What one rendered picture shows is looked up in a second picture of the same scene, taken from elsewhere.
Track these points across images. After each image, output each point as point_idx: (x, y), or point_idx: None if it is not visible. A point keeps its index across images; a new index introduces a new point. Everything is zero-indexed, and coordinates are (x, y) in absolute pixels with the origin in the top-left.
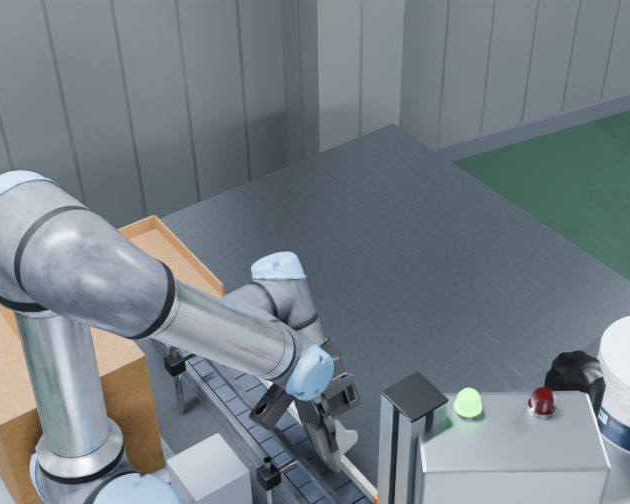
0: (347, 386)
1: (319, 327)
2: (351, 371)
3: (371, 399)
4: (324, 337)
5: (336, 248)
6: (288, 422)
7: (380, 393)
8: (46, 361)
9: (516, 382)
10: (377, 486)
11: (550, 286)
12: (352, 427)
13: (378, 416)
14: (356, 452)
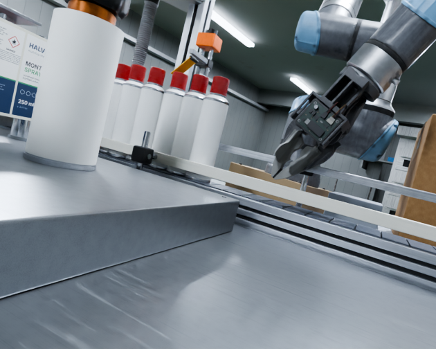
0: (308, 100)
1: (360, 49)
2: (416, 321)
3: (335, 287)
4: (353, 61)
5: None
6: (361, 229)
7: (335, 293)
8: None
9: (79, 313)
10: (241, 230)
11: None
12: (315, 264)
13: (302, 271)
14: (286, 248)
